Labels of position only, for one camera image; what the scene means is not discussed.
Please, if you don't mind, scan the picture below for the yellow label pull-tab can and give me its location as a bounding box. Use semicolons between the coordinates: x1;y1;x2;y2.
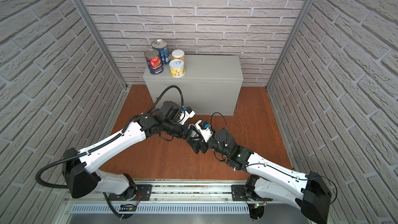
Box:
169;59;185;78

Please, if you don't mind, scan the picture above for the dark tomato label can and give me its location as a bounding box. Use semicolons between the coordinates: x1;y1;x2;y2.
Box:
144;49;163;75

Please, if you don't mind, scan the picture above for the white lid small can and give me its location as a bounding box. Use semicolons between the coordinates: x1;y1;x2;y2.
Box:
172;49;185;61

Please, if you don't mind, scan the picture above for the blue label tin can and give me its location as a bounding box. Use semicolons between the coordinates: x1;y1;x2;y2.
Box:
151;39;170;65

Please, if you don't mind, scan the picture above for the plain lid silver can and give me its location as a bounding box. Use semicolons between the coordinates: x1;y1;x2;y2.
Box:
190;129;202;140

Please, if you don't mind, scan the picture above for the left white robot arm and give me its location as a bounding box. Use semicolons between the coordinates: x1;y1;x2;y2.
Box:
62;101;195;200

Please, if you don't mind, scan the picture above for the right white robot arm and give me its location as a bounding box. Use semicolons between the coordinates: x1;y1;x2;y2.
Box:
182;127;332;224

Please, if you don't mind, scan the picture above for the grey metal cabinet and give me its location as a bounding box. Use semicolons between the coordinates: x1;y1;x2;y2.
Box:
143;55;244;116

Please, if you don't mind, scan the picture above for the perforated white vent strip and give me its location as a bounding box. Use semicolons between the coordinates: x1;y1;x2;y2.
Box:
71;203;249;214

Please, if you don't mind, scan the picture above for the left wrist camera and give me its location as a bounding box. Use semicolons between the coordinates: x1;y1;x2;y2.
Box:
178;106;195;124

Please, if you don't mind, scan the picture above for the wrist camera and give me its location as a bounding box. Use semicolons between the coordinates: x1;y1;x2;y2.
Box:
178;106;195;124
195;120;214;143

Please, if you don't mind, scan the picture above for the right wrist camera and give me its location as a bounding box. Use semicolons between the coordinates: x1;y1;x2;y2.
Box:
195;120;214;143

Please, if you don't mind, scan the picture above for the front aluminium mounting rail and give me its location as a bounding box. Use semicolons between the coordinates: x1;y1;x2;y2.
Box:
66;179;312;204

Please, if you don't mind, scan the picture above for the right thin black cable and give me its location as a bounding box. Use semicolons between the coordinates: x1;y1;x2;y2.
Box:
210;112;339;204

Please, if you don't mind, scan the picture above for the left black corrugated cable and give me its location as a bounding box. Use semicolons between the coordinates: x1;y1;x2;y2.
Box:
35;85;184;189

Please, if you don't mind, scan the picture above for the left aluminium corner post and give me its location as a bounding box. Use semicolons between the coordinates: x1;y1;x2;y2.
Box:
72;0;128;90

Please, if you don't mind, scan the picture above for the aluminium corner post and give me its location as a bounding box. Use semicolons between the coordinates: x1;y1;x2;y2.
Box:
265;0;315;90
72;0;128;90

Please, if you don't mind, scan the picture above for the right aluminium corner post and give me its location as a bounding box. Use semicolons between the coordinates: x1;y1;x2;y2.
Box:
265;0;315;90

